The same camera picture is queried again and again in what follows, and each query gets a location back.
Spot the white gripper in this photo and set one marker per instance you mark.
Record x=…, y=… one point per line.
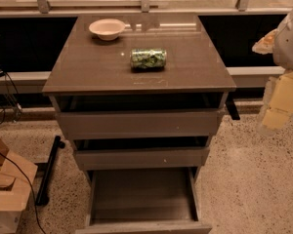
x=289, y=46

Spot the green soda can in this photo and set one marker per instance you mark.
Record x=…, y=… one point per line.
x=145, y=59

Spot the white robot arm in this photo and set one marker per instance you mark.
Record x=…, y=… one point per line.
x=282, y=54

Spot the middle grey drawer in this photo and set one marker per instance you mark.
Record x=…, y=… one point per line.
x=140, y=158

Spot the grey drawer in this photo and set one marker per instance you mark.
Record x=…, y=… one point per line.
x=140, y=158
x=144, y=201
x=100, y=125

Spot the grey drawer cabinet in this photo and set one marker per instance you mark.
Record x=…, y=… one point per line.
x=92, y=75

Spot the bottom grey drawer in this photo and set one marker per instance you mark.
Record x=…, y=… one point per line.
x=144, y=201

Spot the top grey drawer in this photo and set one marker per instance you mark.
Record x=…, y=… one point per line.
x=100, y=125

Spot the white bowl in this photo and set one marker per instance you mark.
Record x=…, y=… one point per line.
x=107, y=29

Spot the black metal stand leg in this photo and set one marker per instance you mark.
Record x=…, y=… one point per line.
x=42, y=198

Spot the cardboard box stack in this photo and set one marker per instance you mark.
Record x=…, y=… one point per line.
x=16, y=175

